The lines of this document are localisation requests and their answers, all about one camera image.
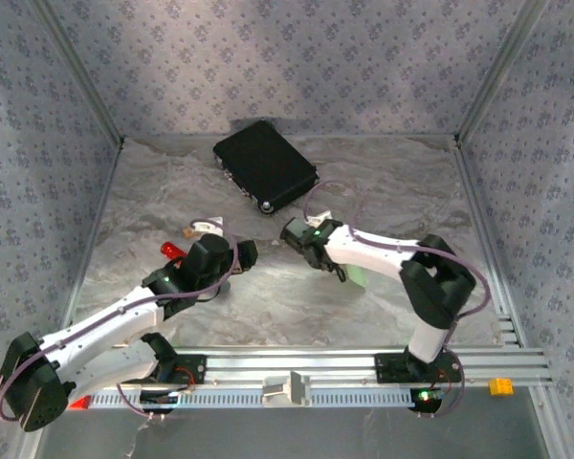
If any light green paper sheet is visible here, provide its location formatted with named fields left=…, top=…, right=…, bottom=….
left=342, top=264, right=370, bottom=291

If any red translucent plastic cylinder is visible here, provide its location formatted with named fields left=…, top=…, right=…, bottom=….
left=159, top=240, right=188, bottom=263

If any black hard case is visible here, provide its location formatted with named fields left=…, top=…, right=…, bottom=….
left=212, top=119, right=320, bottom=215

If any yellow toy brick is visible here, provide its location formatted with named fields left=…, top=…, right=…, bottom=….
left=488, top=377, right=515, bottom=398

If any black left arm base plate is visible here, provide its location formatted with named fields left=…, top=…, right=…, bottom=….
left=123, top=353, right=208, bottom=386

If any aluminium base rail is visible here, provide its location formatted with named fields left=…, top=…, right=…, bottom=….
left=32, top=347, right=554, bottom=389

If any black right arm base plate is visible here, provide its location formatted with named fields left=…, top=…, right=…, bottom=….
left=374, top=352, right=463, bottom=385

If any aluminium side rail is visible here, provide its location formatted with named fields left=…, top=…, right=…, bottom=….
left=452, top=138, right=527, bottom=348
left=58, top=138, right=125, bottom=349

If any grey metal bracket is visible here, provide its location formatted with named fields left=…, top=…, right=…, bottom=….
left=261, top=371, right=313, bottom=408

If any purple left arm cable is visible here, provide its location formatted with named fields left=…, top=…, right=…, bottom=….
left=0, top=217, right=238, bottom=423

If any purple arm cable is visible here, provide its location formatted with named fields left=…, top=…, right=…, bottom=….
left=0, top=217, right=238, bottom=423
left=303, top=180, right=492, bottom=421

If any white slotted cable duct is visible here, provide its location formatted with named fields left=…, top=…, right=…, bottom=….
left=88, top=384, right=444, bottom=410

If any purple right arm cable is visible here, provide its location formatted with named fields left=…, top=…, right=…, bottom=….
left=303, top=180, right=492, bottom=421

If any aluminium corner post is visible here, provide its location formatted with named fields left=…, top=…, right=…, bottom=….
left=455, top=0, right=552, bottom=143
left=31, top=0, right=125, bottom=144

